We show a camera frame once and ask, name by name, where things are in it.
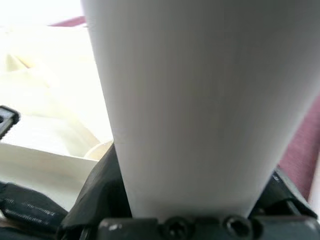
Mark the white plastic children table top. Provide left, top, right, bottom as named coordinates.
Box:
left=0, top=23, right=116, bottom=213

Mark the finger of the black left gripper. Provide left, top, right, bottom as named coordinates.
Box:
left=0, top=183, right=70, bottom=233

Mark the white plastic table leg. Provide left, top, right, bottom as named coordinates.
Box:
left=79, top=0, right=320, bottom=218

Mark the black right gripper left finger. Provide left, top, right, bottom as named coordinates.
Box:
left=57, top=142, right=133, bottom=240

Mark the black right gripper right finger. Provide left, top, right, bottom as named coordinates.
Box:
left=249, top=168, right=316, bottom=218

